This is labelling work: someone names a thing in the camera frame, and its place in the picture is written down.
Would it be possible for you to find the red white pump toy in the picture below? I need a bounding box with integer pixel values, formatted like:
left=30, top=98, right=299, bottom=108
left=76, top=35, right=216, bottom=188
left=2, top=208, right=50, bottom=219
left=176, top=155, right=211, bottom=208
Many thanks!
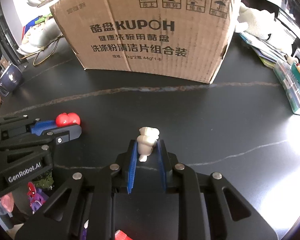
left=115, top=230, right=132, bottom=240

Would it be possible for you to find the red heart toy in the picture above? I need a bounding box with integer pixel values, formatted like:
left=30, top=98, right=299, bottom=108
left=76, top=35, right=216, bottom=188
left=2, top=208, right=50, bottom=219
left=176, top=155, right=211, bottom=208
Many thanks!
left=55, top=113, right=81, bottom=127

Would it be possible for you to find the purple spiderman camera toy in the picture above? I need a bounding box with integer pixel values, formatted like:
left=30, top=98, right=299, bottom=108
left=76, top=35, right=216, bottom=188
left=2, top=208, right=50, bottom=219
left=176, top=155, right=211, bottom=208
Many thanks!
left=27, top=181, right=49, bottom=213

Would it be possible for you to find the white figurine toy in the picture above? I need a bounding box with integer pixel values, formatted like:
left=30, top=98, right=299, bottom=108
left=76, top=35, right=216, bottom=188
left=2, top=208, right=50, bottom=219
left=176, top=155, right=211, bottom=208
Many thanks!
left=136, top=127, right=160, bottom=162

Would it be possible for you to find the clear plastic storage box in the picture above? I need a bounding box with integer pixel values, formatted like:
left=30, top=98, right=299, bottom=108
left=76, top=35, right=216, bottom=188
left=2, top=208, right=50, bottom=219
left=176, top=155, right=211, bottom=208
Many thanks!
left=273, top=60, right=300, bottom=115

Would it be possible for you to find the green toy boat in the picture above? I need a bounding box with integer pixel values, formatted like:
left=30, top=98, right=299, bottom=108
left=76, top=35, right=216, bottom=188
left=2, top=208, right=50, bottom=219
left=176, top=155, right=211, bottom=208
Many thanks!
left=287, top=57, right=300, bottom=85

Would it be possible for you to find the purple paw toy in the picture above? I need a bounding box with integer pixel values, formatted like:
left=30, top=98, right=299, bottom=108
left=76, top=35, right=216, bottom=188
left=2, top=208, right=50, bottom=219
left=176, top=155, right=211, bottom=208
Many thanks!
left=80, top=220, right=89, bottom=240

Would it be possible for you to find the stack of books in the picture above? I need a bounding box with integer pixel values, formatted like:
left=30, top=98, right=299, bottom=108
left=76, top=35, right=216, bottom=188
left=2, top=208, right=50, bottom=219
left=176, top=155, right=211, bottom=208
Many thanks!
left=239, top=32, right=288, bottom=69

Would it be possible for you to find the navy blue mug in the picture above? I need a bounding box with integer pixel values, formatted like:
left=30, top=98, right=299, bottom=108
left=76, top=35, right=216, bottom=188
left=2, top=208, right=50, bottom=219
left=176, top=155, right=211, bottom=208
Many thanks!
left=0, top=63, right=23, bottom=97

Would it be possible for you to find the person left hand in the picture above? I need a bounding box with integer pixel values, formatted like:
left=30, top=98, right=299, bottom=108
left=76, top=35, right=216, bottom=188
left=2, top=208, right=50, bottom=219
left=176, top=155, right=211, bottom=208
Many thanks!
left=0, top=192, right=14, bottom=213

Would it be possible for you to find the black green toy car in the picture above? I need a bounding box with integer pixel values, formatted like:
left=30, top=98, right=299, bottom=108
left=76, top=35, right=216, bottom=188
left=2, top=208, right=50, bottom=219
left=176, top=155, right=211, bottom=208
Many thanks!
left=32, top=170, right=54, bottom=190

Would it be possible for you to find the brown cardboard box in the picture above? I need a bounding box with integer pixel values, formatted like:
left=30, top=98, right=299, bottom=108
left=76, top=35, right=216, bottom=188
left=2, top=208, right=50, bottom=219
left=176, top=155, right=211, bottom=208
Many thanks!
left=50, top=0, right=241, bottom=84

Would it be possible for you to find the white plush toy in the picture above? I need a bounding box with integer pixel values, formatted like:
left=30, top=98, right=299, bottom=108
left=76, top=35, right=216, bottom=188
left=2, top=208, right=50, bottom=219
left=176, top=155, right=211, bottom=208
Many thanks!
left=236, top=2, right=297, bottom=53

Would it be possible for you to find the white shell snack basket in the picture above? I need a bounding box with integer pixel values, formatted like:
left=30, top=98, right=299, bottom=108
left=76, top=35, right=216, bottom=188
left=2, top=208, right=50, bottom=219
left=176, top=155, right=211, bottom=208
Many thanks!
left=17, top=14, right=64, bottom=67

